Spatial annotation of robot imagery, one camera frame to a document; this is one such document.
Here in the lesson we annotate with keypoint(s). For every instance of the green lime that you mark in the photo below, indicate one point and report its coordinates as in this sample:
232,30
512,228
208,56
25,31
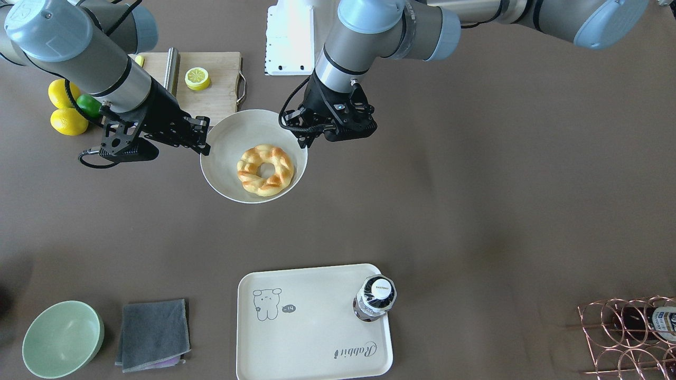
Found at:
89,105

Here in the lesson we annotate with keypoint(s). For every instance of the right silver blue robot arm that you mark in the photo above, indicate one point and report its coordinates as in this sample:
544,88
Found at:
91,43

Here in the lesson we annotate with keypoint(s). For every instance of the halved lemon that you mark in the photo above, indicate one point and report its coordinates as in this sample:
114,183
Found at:
197,79

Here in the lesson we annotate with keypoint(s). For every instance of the copper wire bottle rack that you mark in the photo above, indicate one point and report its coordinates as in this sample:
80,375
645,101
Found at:
615,357

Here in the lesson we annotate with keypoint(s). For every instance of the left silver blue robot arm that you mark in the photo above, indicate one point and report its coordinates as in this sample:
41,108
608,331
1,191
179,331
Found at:
430,30

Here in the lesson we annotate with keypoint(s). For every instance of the wooden cutting board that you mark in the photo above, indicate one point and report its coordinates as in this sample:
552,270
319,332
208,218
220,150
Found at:
221,99

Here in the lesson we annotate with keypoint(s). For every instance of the cream serving tray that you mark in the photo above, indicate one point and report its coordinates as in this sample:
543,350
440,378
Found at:
300,324

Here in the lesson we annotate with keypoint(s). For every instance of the knife on cutting board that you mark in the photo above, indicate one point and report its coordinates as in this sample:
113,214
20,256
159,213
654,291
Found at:
170,81

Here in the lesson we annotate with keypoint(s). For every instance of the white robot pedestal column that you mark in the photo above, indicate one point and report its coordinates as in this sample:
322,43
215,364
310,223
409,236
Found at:
291,33

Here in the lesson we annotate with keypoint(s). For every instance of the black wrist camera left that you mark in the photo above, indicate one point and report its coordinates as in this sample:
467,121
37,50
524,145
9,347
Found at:
304,120

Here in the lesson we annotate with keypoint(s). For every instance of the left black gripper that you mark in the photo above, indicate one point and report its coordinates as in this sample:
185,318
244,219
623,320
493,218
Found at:
317,96

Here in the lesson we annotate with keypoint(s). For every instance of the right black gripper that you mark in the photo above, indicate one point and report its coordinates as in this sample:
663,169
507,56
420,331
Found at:
161,115

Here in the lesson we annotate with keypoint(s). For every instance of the mint green bowl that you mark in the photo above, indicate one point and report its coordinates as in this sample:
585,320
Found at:
62,339

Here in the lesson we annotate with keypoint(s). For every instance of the braided donut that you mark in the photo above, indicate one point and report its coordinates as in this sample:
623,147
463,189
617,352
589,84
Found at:
265,170

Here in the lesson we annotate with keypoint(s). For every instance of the yellow lemon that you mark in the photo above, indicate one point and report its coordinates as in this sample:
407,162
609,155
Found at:
68,122
58,95

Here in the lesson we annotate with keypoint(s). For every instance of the grey folded cloth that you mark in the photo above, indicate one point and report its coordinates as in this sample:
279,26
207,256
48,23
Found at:
153,335

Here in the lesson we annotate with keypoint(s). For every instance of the white bowl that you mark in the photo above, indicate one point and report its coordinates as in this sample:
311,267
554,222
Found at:
231,137

